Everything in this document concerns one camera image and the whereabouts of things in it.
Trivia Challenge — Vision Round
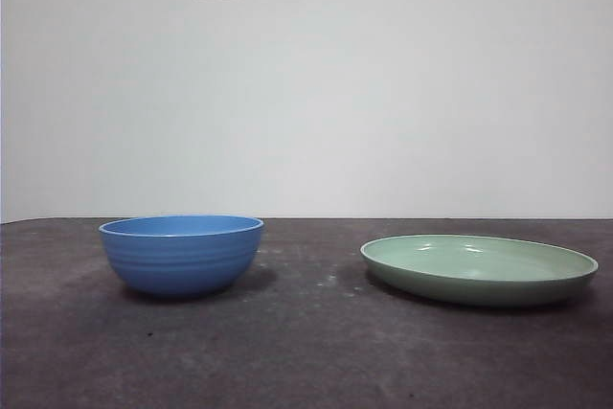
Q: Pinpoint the green round plate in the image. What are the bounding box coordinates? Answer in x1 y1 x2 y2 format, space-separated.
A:
359 234 600 309

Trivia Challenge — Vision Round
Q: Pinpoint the blue ribbed bowl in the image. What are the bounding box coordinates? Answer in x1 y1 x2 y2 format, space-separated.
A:
98 215 265 299

